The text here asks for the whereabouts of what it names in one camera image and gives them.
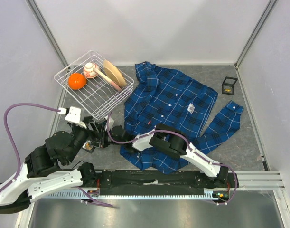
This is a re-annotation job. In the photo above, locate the slotted cable duct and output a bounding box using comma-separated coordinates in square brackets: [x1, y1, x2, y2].
[44, 189, 229, 200]

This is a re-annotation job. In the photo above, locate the left black display box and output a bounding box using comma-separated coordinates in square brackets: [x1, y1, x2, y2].
[82, 140, 101, 153]

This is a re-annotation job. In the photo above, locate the beige wooden plate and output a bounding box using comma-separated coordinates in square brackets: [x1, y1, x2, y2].
[103, 59, 127, 88]

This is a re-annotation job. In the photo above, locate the purple cable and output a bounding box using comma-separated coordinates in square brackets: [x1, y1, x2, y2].
[0, 102, 117, 209]
[106, 111, 238, 206]

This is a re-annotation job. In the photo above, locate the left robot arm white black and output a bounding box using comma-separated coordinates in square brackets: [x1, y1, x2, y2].
[0, 125, 97, 214]

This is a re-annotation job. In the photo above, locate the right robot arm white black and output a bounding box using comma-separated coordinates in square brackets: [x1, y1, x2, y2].
[105, 116, 238, 188]

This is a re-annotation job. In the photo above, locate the white red patterned cup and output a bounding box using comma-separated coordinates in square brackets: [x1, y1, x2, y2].
[83, 62, 98, 79]

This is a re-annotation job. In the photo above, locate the black display box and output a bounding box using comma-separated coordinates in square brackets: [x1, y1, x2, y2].
[82, 140, 101, 153]
[221, 76, 238, 95]

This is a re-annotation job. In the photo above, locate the blue plaid shirt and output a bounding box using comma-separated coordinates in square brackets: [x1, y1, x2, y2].
[120, 61, 244, 174]

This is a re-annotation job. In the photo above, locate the white wire basket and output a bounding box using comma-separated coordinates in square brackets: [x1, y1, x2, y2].
[54, 50, 134, 120]

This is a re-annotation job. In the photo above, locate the wooden spoon pink handle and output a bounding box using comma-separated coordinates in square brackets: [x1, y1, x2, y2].
[94, 68, 122, 92]

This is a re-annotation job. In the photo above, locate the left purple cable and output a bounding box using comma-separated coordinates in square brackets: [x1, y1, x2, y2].
[0, 102, 117, 209]

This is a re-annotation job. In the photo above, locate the right black display box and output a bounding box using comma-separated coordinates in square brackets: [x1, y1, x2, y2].
[221, 76, 238, 95]

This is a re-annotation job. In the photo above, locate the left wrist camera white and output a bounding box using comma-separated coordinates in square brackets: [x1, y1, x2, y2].
[57, 106, 87, 129]

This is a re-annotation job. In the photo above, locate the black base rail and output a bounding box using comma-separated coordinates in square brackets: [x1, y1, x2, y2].
[96, 170, 234, 193]

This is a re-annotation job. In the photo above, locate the amber round brooch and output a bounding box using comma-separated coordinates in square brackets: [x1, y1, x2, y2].
[85, 142, 93, 150]
[224, 88, 231, 93]

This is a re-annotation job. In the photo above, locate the orange bowl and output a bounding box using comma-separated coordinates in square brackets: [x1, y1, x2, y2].
[68, 73, 87, 90]

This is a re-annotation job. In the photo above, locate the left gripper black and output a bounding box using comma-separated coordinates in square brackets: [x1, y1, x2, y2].
[66, 115, 108, 164]

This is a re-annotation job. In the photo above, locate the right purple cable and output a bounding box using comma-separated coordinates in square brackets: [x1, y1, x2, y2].
[106, 111, 238, 206]

